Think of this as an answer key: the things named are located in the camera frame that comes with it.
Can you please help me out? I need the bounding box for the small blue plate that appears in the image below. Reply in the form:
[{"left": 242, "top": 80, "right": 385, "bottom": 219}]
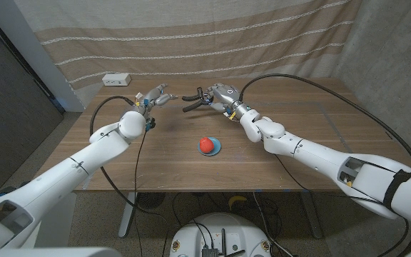
[{"left": 197, "top": 136, "right": 223, "bottom": 157}]

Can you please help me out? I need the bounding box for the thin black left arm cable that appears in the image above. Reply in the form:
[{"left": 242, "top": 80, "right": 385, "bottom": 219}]
[{"left": 132, "top": 131, "right": 148, "bottom": 257}]

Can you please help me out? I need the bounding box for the round black floor fan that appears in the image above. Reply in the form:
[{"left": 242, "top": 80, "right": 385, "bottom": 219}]
[{"left": 137, "top": 192, "right": 166, "bottom": 210}]

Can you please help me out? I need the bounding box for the red stress ball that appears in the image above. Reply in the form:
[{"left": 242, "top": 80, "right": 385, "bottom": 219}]
[{"left": 199, "top": 136, "right": 215, "bottom": 154}]

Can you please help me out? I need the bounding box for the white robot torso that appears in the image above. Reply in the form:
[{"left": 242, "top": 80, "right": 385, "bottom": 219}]
[{"left": 0, "top": 246, "right": 411, "bottom": 257}]

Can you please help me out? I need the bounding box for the dark grey door panel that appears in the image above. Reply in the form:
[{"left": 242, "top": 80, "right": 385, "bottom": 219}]
[{"left": 0, "top": 10, "right": 66, "bottom": 196}]

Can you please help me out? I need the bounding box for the black hand grip exerciser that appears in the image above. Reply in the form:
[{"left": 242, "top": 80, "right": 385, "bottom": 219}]
[{"left": 181, "top": 86, "right": 210, "bottom": 114}]

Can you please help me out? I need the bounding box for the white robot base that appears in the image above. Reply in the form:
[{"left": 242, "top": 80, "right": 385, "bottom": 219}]
[{"left": 168, "top": 212, "right": 273, "bottom": 257}]

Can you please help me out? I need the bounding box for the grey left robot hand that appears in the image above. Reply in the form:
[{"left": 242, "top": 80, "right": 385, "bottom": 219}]
[{"left": 133, "top": 83, "right": 178, "bottom": 117}]

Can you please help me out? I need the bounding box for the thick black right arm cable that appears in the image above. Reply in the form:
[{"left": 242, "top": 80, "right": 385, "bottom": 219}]
[{"left": 239, "top": 73, "right": 411, "bottom": 257}]

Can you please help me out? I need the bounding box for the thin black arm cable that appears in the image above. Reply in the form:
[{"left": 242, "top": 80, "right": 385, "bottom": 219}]
[
  {"left": 273, "top": 153, "right": 385, "bottom": 206},
  {"left": 132, "top": 131, "right": 148, "bottom": 257}
]

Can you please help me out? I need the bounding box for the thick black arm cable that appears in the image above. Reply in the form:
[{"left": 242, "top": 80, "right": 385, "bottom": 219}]
[
  {"left": 239, "top": 73, "right": 411, "bottom": 257},
  {"left": 89, "top": 95, "right": 171, "bottom": 257}
]

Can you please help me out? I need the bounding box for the white power strip box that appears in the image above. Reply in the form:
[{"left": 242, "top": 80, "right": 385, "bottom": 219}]
[{"left": 101, "top": 73, "right": 132, "bottom": 87}]

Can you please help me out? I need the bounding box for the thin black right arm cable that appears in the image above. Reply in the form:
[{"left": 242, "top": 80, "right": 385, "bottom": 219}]
[{"left": 273, "top": 153, "right": 385, "bottom": 206}]

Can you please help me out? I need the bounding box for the metal table leg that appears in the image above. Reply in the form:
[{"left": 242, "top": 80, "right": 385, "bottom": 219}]
[
  {"left": 118, "top": 192, "right": 138, "bottom": 238},
  {"left": 300, "top": 192, "right": 324, "bottom": 239}
]

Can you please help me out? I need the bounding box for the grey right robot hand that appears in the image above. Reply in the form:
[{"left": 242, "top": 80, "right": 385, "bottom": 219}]
[{"left": 203, "top": 82, "right": 250, "bottom": 121}]

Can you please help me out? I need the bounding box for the white door frame post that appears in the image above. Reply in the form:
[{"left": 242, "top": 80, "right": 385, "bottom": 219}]
[{"left": 0, "top": 0, "right": 85, "bottom": 113}]

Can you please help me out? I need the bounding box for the beige striped backdrop cloth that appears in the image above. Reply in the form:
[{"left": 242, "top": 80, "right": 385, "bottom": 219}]
[{"left": 12, "top": 0, "right": 364, "bottom": 91}]

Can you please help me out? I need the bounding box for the yellow curved floor object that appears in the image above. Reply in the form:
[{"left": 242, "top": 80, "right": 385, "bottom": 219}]
[{"left": 228, "top": 195, "right": 248, "bottom": 211}]

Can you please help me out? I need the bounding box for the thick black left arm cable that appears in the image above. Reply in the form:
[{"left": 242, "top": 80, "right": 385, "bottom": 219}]
[{"left": 89, "top": 95, "right": 171, "bottom": 257}]

